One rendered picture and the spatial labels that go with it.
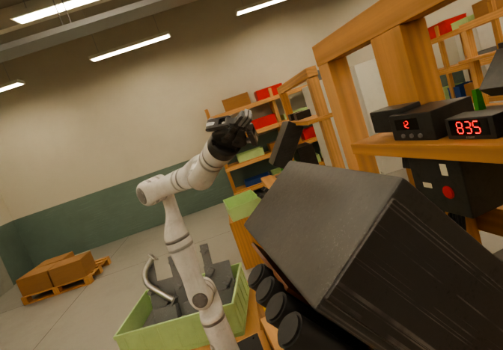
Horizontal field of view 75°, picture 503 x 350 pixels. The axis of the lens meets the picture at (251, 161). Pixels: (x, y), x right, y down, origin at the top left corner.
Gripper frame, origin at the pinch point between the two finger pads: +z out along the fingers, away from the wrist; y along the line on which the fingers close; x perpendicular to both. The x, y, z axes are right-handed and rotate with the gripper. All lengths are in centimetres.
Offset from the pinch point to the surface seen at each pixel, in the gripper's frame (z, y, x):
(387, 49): 1, -42, 40
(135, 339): -132, -4, -48
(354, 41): -10, -39, 52
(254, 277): 6.6, -2.3, -31.6
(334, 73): -31, -46, 58
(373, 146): -14, -48, 16
